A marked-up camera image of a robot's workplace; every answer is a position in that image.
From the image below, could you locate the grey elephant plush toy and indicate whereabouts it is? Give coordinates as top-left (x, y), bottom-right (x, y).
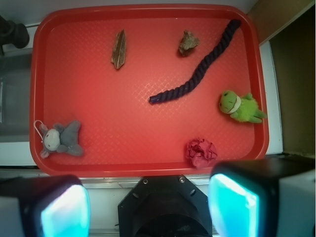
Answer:
top-left (33, 120), bottom-right (84, 159)

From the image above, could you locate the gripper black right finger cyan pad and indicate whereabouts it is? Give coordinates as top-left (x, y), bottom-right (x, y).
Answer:
top-left (208, 158), bottom-right (316, 237)

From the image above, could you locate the black knob object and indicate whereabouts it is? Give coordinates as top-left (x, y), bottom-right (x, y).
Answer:
top-left (0, 16), bottom-right (30, 50)

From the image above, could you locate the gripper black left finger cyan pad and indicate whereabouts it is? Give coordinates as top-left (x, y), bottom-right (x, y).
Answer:
top-left (0, 175), bottom-right (90, 237)

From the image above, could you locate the red plastic tray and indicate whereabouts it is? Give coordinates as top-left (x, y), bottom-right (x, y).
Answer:
top-left (30, 4), bottom-right (269, 177)

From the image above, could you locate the black octagonal mount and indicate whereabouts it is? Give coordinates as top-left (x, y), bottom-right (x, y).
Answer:
top-left (118, 176), bottom-right (213, 237)

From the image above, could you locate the crumpled red paper ball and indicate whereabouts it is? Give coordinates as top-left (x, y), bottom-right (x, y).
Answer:
top-left (185, 137), bottom-right (218, 169)

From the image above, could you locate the brown rough rock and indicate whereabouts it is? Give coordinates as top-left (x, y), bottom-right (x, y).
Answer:
top-left (178, 30), bottom-right (200, 57)

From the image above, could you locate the brown wood bark piece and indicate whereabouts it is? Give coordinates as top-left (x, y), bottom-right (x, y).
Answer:
top-left (111, 30), bottom-right (127, 70)

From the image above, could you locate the green frog plush toy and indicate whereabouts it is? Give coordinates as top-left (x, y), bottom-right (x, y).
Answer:
top-left (219, 90), bottom-right (267, 123)

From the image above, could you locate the dark blue twisted rope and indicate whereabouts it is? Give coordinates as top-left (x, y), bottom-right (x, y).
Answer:
top-left (149, 19), bottom-right (242, 105)

